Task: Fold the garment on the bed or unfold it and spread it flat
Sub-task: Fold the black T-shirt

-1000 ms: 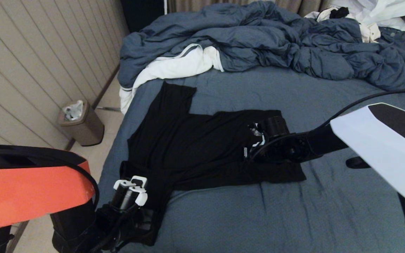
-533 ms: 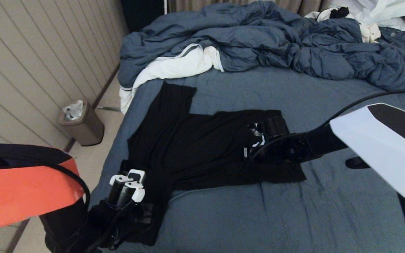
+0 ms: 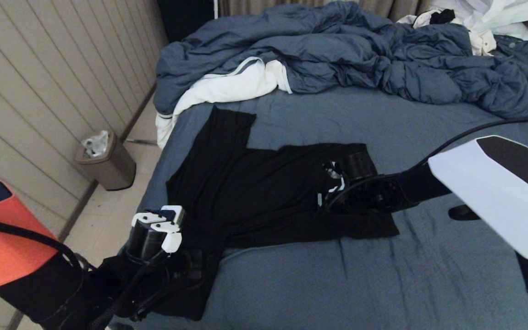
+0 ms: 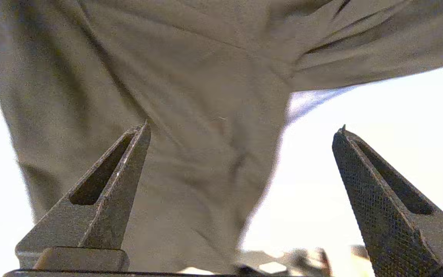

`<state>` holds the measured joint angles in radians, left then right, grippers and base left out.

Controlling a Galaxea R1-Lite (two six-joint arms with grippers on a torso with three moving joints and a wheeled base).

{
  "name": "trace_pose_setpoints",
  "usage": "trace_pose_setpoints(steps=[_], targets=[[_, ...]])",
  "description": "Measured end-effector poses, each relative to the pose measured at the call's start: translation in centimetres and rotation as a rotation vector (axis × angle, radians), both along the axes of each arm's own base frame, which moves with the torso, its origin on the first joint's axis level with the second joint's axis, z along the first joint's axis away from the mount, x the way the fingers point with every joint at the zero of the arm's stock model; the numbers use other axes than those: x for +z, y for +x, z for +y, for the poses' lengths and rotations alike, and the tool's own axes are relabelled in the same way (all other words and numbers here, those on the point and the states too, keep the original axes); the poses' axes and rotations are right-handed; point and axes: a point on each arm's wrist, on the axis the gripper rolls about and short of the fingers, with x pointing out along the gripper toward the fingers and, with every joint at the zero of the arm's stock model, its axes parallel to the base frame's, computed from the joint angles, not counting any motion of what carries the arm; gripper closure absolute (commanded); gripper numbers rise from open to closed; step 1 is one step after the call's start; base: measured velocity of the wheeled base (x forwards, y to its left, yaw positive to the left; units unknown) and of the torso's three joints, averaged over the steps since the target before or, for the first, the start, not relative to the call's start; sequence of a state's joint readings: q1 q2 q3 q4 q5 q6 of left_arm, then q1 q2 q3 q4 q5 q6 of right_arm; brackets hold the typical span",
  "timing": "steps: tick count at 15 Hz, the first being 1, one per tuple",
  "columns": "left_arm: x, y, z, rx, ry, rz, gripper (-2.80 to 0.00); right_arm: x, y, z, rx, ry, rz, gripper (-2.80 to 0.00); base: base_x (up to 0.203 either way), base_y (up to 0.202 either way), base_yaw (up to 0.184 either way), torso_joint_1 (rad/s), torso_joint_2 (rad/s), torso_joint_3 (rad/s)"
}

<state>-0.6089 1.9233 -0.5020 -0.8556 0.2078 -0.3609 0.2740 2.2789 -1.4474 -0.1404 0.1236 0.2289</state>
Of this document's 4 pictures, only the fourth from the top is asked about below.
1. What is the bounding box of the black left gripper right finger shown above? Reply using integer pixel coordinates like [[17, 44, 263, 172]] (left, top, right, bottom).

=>
[[332, 125, 443, 277]]

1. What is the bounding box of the black t-shirt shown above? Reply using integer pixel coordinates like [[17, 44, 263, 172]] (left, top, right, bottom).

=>
[[0, 0, 443, 274]]

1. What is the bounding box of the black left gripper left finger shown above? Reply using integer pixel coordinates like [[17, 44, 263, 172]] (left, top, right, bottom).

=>
[[16, 121, 152, 254]]

